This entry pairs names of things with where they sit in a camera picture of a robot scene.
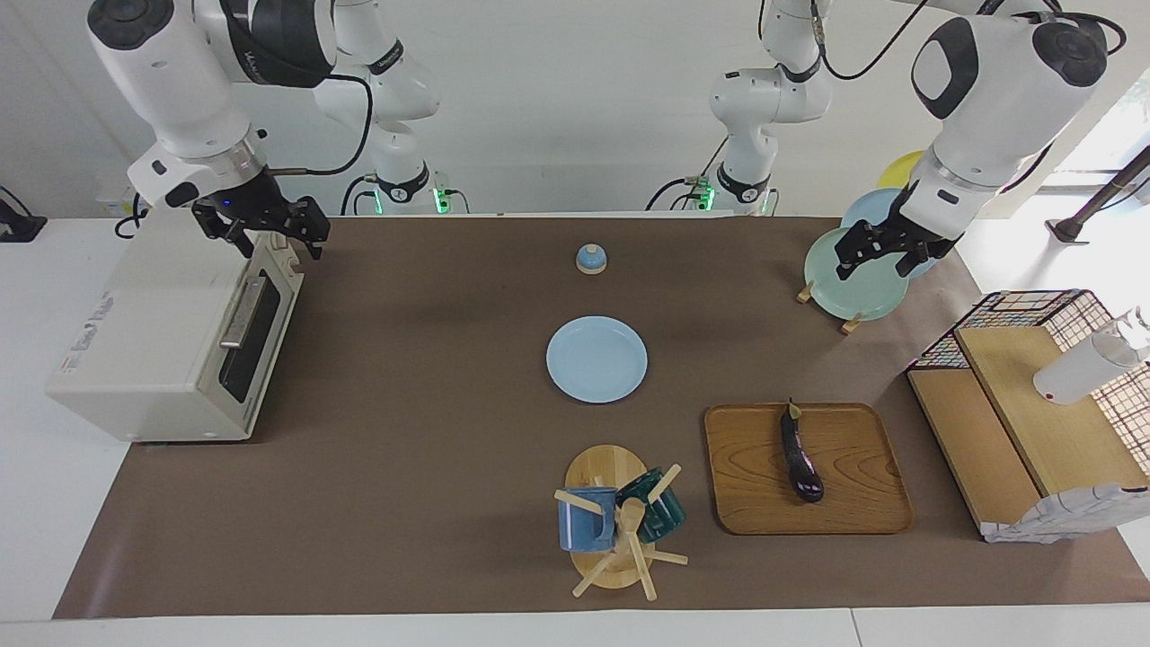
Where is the yellow plate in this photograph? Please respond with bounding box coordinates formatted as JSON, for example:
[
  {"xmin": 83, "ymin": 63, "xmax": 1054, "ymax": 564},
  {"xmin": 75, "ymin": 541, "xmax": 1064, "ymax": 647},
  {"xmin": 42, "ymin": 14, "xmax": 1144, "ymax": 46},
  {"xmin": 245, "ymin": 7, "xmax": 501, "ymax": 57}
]
[{"xmin": 876, "ymin": 150, "xmax": 926, "ymax": 190}]

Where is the dark purple eggplant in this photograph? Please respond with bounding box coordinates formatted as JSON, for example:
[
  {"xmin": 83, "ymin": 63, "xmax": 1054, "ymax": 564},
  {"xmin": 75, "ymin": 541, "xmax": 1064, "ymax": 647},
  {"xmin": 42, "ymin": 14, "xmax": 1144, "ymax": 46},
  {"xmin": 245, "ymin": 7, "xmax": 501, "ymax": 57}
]
[{"xmin": 780, "ymin": 398, "xmax": 826, "ymax": 503}]

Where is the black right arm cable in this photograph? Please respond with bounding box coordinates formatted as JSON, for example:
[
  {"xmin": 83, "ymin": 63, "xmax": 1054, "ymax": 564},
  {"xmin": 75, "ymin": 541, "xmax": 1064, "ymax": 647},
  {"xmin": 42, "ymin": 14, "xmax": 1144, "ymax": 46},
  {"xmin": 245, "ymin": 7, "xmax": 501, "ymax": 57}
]
[{"xmin": 270, "ymin": 72, "xmax": 374, "ymax": 176}]

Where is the black power strip cable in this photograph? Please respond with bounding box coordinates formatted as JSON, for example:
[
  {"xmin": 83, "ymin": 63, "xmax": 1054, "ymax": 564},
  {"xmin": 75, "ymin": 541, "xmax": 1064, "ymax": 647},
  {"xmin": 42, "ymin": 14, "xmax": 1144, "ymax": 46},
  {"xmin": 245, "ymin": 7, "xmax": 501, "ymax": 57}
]
[{"xmin": 114, "ymin": 193, "xmax": 149, "ymax": 239}]

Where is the wooden wire shelf rack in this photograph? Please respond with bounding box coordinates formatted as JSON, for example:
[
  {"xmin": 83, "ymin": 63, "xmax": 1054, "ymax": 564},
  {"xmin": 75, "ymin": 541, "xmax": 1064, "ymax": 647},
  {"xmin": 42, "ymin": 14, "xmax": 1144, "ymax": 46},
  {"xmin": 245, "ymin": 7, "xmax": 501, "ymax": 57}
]
[{"xmin": 906, "ymin": 289, "xmax": 1150, "ymax": 545}]

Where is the wooden mug tree stand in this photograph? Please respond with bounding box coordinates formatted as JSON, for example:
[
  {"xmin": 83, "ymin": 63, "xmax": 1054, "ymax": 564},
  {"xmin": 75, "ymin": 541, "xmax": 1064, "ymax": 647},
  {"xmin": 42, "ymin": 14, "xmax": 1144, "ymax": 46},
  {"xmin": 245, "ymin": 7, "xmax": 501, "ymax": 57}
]
[{"xmin": 553, "ymin": 444, "xmax": 690, "ymax": 601}]

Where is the black base cable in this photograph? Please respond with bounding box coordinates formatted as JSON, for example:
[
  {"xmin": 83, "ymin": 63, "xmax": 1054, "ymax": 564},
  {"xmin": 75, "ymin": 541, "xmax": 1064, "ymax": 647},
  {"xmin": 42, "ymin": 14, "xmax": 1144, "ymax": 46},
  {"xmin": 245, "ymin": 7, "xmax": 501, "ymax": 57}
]
[
  {"xmin": 649, "ymin": 135, "xmax": 730, "ymax": 212},
  {"xmin": 340, "ymin": 173, "xmax": 378, "ymax": 217}
]

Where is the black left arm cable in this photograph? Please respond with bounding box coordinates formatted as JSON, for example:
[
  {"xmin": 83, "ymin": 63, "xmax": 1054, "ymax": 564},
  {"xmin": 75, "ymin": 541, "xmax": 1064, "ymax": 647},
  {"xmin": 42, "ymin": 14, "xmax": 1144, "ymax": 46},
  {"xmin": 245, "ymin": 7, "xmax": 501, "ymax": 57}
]
[{"xmin": 809, "ymin": 0, "xmax": 1128, "ymax": 190}]

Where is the dark green mug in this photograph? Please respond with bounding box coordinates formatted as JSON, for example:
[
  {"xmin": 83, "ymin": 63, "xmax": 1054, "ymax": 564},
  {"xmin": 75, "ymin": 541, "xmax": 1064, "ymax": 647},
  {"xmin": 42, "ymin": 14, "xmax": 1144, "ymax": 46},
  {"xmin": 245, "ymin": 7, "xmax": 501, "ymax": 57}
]
[{"xmin": 616, "ymin": 466, "xmax": 687, "ymax": 544}]

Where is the black pole stand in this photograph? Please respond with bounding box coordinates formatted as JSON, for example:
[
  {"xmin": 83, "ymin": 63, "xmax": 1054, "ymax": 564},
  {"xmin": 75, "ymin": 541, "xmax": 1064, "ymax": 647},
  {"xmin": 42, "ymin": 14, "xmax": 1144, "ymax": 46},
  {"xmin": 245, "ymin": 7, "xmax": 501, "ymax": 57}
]
[{"xmin": 1047, "ymin": 144, "xmax": 1150, "ymax": 245}]

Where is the wooden stepped shelf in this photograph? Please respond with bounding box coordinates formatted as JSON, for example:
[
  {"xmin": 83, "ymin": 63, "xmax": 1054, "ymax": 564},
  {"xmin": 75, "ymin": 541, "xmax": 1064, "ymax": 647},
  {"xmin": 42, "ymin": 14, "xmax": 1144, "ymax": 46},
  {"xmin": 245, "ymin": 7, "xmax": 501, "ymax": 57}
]
[{"xmin": 906, "ymin": 325, "xmax": 1150, "ymax": 540}]

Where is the black wire basket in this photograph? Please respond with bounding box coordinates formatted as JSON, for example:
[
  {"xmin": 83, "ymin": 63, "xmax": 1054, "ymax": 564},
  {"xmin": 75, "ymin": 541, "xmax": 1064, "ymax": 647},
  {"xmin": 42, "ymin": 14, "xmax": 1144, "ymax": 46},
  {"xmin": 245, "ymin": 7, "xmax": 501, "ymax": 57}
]
[{"xmin": 906, "ymin": 289, "xmax": 1150, "ymax": 477}]

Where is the blue mug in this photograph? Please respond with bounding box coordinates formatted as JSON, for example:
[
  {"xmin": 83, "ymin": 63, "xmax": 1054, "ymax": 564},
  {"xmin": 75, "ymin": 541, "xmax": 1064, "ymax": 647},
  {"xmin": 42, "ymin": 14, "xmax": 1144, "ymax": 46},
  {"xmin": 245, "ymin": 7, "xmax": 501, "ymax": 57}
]
[{"xmin": 557, "ymin": 486, "xmax": 619, "ymax": 553}]

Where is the large light blue plate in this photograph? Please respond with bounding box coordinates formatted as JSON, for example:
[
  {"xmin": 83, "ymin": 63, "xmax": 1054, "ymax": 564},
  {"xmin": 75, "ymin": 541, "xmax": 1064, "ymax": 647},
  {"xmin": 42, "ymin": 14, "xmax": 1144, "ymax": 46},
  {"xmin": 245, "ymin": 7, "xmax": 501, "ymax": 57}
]
[{"xmin": 840, "ymin": 188, "xmax": 944, "ymax": 279}]

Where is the black desk device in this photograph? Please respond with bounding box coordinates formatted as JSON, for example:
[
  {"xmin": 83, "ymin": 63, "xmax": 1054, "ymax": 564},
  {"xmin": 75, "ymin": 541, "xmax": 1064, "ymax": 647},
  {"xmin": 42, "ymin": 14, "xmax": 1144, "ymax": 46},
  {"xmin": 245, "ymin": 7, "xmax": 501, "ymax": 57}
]
[{"xmin": 0, "ymin": 186, "xmax": 48, "ymax": 244}]

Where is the white bottle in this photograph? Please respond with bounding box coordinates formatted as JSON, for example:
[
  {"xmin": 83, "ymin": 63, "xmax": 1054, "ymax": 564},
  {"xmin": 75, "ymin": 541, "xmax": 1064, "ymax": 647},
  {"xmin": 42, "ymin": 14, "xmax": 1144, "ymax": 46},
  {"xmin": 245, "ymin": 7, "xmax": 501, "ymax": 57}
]
[{"xmin": 1032, "ymin": 307, "xmax": 1150, "ymax": 406}]

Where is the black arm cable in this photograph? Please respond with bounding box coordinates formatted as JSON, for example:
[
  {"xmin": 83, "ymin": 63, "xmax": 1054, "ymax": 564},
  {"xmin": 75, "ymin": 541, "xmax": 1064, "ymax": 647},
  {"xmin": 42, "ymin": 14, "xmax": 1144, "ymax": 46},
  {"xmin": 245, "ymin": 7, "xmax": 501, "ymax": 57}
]
[
  {"xmin": 270, "ymin": 72, "xmax": 374, "ymax": 176},
  {"xmin": 809, "ymin": 0, "xmax": 1128, "ymax": 190}
]

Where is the cream toaster oven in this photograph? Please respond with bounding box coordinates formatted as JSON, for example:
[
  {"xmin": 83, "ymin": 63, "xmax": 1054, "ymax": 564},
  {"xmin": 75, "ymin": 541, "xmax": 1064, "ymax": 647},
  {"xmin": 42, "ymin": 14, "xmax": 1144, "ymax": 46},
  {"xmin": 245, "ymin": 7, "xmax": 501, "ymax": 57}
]
[{"xmin": 45, "ymin": 208, "xmax": 306, "ymax": 443}]

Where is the pale green plate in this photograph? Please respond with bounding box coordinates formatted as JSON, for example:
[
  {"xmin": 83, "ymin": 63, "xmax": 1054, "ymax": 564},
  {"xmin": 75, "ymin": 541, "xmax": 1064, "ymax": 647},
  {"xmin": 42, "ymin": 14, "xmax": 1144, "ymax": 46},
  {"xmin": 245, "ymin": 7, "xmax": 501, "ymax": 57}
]
[{"xmin": 803, "ymin": 226, "xmax": 910, "ymax": 322}]

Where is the large brown table mat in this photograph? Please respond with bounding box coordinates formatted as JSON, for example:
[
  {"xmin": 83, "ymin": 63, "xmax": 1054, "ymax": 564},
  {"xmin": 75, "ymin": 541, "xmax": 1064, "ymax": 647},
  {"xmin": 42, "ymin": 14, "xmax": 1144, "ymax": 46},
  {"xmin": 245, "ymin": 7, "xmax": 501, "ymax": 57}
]
[{"xmin": 52, "ymin": 216, "xmax": 1150, "ymax": 619}]

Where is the rectangular wooden tray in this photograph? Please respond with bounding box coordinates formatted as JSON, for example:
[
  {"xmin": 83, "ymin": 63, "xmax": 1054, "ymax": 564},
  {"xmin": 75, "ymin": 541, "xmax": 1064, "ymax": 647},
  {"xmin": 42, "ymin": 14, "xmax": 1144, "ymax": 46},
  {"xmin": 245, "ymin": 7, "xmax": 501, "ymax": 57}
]
[{"xmin": 703, "ymin": 403, "xmax": 916, "ymax": 536}]

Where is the wooden plate rack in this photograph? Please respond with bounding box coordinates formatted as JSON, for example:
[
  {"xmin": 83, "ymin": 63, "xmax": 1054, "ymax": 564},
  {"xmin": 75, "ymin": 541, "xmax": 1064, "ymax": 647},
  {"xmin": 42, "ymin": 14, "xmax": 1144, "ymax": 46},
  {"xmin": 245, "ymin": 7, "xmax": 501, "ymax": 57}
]
[{"xmin": 796, "ymin": 280, "xmax": 865, "ymax": 336}]

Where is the toaster oven glass door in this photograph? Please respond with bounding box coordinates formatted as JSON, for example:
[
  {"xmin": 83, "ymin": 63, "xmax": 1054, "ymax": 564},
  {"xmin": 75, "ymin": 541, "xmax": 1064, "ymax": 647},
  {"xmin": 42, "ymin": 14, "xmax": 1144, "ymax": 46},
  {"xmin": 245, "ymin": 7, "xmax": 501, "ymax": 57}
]
[{"xmin": 208, "ymin": 235, "xmax": 305, "ymax": 430}]

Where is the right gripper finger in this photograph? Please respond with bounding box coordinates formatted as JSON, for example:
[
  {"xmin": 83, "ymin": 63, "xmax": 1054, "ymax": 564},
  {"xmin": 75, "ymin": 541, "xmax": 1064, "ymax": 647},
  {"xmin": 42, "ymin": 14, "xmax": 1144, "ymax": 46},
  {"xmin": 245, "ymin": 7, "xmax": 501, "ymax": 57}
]
[
  {"xmin": 287, "ymin": 197, "xmax": 332, "ymax": 262},
  {"xmin": 199, "ymin": 215, "xmax": 258, "ymax": 260}
]

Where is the small light blue plate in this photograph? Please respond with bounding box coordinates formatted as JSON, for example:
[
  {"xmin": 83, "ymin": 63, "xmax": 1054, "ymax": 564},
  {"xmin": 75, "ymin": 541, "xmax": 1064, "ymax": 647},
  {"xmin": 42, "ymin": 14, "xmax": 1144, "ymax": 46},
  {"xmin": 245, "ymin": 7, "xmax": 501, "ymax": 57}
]
[{"xmin": 545, "ymin": 315, "xmax": 649, "ymax": 404}]

